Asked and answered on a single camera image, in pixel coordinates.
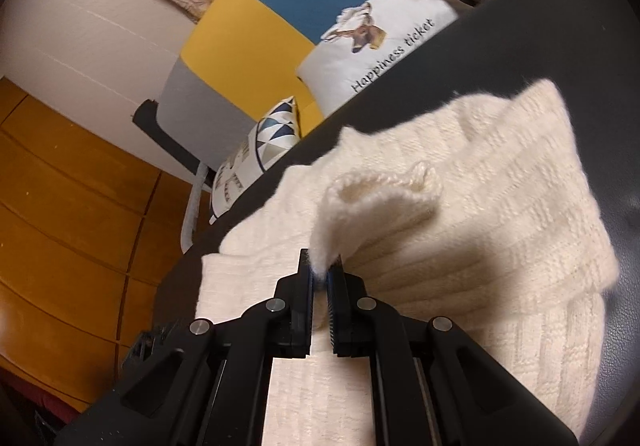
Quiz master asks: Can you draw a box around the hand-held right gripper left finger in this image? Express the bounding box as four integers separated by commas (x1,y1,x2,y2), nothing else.
52,248,318,446

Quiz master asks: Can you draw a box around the cream knit sweater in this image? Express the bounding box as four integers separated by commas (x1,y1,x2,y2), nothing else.
192,78,623,446

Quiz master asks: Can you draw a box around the dog print white pillow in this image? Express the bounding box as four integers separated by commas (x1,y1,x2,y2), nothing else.
296,0,460,117

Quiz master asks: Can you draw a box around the geometric print pillow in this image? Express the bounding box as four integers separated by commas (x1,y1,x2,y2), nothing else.
207,96,301,224

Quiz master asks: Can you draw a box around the grey yellow blue sofa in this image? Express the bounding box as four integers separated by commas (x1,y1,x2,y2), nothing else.
132,0,511,257

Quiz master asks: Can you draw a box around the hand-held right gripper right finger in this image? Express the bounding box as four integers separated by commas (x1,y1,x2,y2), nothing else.
325,253,581,446

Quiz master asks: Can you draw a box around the black leather ottoman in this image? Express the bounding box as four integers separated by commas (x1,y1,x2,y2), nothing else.
117,0,640,446

